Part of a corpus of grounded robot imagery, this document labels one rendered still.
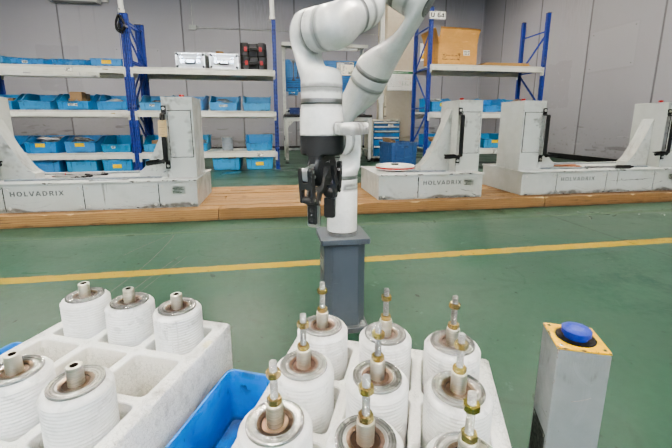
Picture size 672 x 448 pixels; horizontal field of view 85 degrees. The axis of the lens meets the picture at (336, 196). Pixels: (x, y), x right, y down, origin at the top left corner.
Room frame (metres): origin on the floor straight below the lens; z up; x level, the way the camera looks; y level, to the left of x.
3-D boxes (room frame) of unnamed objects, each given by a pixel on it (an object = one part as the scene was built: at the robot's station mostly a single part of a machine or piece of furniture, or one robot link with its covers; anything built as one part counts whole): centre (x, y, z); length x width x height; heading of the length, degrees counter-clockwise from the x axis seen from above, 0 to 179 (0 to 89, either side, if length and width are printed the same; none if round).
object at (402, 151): (5.29, -0.88, 0.18); 0.50 x 0.41 x 0.37; 14
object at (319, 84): (0.64, 0.03, 0.74); 0.09 x 0.07 x 0.15; 51
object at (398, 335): (0.61, -0.09, 0.25); 0.08 x 0.08 x 0.01
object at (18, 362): (0.51, 0.50, 0.26); 0.02 x 0.02 x 0.03
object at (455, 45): (5.80, -1.69, 1.70); 0.72 x 0.58 x 0.50; 103
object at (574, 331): (0.50, -0.36, 0.32); 0.04 x 0.04 x 0.02
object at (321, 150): (0.64, 0.02, 0.57); 0.08 x 0.08 x 0.09
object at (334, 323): (0.64, 0.03, 0.25); 0.08 x 0.08 x 0.01
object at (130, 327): (0.74, 0.45, 0.16); 0.10 x 0.10 x 0.18
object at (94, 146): (4.94, 3.31, 0.36); 0.50 x 0.38 x 0.21; 10
